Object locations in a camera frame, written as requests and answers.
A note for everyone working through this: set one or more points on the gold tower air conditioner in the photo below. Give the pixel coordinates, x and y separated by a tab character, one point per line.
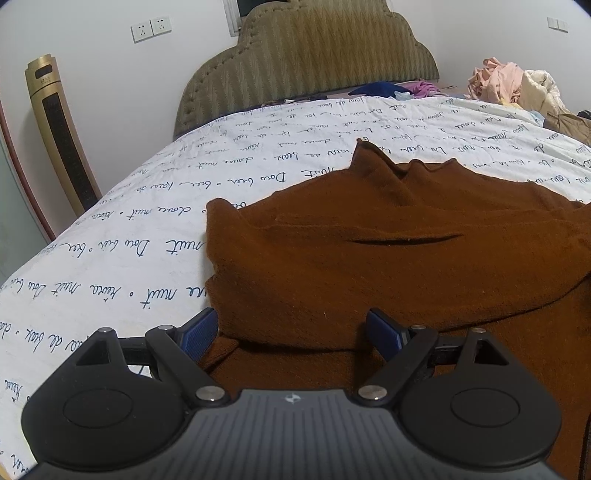
60	124

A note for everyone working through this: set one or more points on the dark blue cloth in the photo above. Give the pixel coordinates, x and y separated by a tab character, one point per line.
376	89

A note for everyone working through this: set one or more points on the brown knit sweater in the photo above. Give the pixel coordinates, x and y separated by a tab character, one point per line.
369	267

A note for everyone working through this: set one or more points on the white script-printed quilt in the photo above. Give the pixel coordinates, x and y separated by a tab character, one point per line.
138	230

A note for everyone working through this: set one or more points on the pink clothing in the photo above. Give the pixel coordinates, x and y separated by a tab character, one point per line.
496	81

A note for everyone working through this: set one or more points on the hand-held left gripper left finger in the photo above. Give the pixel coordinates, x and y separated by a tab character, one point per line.
199	333

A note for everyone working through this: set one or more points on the white wall switch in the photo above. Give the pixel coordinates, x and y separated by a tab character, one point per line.
563	25
552	23

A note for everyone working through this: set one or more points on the olive brown jacket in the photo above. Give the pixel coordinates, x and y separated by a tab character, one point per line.
565	124

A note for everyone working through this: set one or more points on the white wall socket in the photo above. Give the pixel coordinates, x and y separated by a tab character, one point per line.
161	26
141	32

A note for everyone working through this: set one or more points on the black bag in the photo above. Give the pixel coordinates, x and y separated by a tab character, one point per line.
585	113

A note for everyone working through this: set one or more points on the olive padded headboard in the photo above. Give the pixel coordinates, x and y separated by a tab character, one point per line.
300	55

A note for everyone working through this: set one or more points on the purple cloth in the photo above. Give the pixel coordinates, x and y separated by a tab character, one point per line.
424	88

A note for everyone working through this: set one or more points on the cream quilted jacket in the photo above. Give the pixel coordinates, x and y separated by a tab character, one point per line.
545	90

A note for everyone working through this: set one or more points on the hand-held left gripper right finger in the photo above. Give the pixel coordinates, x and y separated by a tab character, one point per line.
384	330

